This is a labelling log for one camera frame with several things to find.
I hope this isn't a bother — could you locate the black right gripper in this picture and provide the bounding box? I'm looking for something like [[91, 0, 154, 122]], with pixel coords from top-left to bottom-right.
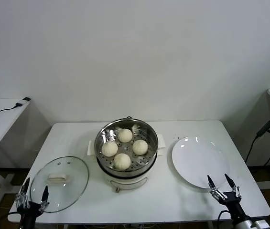
[[208, 173, 250, 224]]

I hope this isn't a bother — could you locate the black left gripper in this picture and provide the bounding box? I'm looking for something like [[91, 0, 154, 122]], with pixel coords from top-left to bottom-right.
[[15, 177, 49, 229]]

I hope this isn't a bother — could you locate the glass lid with cream handle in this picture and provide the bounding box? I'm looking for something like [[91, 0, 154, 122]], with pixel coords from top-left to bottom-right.
[[29, 156, 89, 213]]

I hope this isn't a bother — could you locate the white steamed baozi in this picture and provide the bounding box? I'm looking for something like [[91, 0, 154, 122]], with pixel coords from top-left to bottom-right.
[[132, 139, 149, 155], [101, 141, 119, 157], [117, 128, 133, 143], [113, 153, 131, 170]]

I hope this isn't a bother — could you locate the perforated steel steamer basket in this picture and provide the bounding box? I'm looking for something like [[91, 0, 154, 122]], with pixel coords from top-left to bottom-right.
[[94, 118, 159, 176]]

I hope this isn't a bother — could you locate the white round plate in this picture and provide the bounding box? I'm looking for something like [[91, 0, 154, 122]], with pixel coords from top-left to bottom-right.
[[171, 136, 231, 189]]

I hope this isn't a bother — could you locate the cream electric cooker base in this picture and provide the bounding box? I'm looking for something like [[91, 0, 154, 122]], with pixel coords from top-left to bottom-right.
[[86, 133, 167, 193]]

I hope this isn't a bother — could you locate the small black plug device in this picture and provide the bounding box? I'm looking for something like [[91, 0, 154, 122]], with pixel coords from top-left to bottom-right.
[[15, 96, 32, 108]]

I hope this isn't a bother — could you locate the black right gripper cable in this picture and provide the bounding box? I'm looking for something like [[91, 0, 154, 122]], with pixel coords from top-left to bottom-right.
[[217, 209, 231, 229]]

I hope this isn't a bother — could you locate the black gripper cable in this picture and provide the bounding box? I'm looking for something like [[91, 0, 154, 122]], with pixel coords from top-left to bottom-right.
[[7, 211, 22, 224], [217, 209, 231, 229]]

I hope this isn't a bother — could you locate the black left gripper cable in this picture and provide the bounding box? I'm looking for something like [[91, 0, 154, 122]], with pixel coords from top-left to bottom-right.
[[7, 211, 22, 224]]

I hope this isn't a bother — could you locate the black power adapter cable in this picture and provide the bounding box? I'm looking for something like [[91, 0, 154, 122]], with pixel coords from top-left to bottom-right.
[[244, 104, 270, 166]]

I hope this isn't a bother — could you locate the black cable on side table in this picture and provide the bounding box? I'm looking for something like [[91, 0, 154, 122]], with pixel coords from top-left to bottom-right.
[[0, 102, 22, 117]]

